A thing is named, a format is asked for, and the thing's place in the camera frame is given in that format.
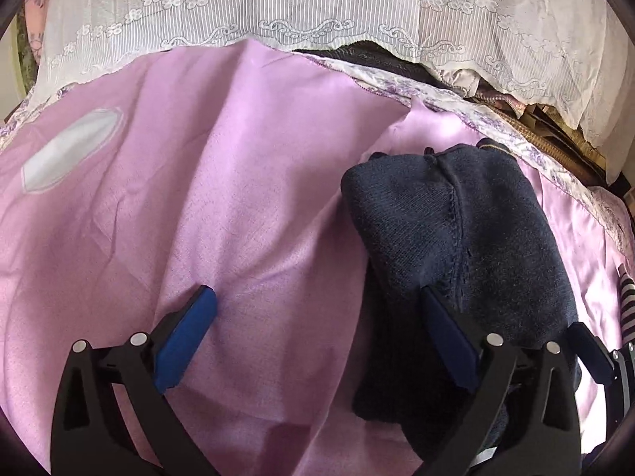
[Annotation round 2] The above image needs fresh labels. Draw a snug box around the pink floral cloth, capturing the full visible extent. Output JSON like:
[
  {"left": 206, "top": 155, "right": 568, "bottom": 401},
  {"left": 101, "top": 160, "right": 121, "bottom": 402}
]
[{"left": 15, "top": 0, "right": 58, "bottom": 80}]

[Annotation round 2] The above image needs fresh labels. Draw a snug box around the pink patterned quilt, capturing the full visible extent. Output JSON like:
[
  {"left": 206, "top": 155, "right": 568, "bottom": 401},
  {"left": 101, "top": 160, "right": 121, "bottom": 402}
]
[{"left": 437, "top": 67, "right": 529, "bottom": 112}]

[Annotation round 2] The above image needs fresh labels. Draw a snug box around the dark cloth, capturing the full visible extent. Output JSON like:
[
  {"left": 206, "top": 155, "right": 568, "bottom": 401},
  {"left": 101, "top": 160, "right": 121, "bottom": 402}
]
[{"left": 292, "top": 42, "right": 447, "bottom": 87}]

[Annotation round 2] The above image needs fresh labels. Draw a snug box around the navy knit sweater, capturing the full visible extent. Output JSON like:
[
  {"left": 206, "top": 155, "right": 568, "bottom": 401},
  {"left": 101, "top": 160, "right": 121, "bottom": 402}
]
[{"left": 340, "top": 141, "right": 582, "bottom": 462}]

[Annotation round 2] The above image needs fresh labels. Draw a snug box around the brown woven bamboo mat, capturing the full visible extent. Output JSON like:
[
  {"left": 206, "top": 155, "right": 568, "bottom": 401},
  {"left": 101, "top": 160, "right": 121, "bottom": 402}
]
[{"left": 489, "top": 104, "right": 612, "bottom": 185}]

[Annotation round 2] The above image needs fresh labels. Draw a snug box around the pink bedsheet with floral border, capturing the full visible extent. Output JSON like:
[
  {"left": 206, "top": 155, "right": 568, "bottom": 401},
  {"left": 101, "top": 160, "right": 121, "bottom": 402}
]
[{"left": 0, "top": 40, "right": 635, "bottom": 476}]

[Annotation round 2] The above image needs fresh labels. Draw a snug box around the black and white striped garment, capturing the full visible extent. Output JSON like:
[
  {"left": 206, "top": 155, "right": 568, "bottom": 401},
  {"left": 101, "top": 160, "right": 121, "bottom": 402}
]
[{"left": 615, "top": 264, "right": 635, "bottom": 349}]

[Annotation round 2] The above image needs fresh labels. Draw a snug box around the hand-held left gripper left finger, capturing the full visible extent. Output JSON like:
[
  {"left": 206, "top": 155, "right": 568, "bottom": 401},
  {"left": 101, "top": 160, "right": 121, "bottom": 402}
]
[{"left": 50, "top": 284, "right": 219, "bottom": 476}]

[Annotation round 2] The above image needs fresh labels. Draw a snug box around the white lace cloth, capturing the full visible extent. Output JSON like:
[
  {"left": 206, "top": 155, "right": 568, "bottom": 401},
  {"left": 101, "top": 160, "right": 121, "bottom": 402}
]
[{"left": 37, "top": 0, "right": 627, "bottom": 146}]

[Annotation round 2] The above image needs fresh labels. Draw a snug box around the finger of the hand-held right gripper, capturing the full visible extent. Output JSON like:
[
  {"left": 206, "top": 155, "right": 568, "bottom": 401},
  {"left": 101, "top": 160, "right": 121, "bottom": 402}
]
[{"left": 568, "top": 321, "right": 635, "bottom": 402}]

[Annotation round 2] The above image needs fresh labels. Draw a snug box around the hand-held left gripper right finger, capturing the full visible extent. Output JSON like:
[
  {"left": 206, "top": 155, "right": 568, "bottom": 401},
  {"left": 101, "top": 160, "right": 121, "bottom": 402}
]
[{"left": 419, "top": 285, "right": 582, "bottom": 476}]

